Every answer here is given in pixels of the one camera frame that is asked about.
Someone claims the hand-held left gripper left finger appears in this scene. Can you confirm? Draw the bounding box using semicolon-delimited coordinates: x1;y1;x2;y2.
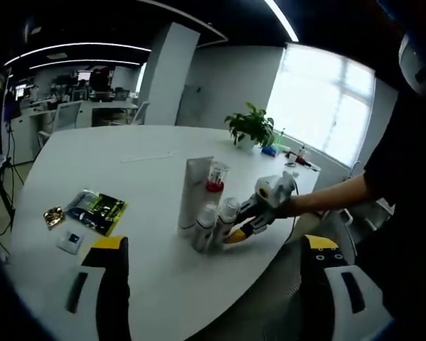
54;234;132;341

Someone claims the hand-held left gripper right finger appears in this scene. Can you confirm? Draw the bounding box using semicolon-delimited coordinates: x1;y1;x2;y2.
297;234;395;341

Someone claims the small white skincare bottle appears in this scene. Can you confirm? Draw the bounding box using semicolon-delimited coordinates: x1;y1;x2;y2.
215;197;241;247
192;201;219;253

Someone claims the white pump skincare bottle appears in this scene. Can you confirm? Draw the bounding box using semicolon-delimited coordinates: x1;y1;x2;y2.
205;160;233;195

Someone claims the white skincare tube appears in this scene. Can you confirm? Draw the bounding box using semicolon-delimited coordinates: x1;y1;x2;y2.
178;156;215;238

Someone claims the person's right hand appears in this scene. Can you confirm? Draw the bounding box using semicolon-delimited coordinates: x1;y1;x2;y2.
271;194;301;220

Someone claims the blue item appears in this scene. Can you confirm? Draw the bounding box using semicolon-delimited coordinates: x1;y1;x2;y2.
261;144;282;158

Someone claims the small white sachet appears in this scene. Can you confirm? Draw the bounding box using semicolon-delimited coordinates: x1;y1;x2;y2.
57;230;85;254

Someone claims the potted green plant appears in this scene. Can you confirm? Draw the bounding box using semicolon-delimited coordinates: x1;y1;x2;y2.
223;102;276;151

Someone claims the green black packet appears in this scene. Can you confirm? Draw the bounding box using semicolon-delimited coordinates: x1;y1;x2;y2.
64;189;127;238

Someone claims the gold packet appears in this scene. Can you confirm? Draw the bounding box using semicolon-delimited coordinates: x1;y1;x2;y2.
43;205;65;231

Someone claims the window with blinds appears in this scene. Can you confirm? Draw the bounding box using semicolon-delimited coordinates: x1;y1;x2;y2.
265;43;378;168

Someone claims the person in dark clothes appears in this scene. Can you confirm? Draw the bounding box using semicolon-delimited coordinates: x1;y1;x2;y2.
362;88;426;323

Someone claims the black tripod stand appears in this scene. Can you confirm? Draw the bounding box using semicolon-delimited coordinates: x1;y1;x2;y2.
0;63;26;256

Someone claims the white office chair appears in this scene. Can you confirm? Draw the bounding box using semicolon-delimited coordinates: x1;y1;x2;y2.
132;100;151;126
37;99;84;144

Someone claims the long ceiling light strip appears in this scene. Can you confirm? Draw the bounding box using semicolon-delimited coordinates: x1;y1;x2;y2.
264;0;299;43

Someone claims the white grey worn device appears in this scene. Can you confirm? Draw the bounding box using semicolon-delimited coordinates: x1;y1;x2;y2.
398;33;426;96

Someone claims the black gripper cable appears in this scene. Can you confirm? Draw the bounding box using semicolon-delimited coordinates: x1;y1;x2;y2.
282;180;302;247

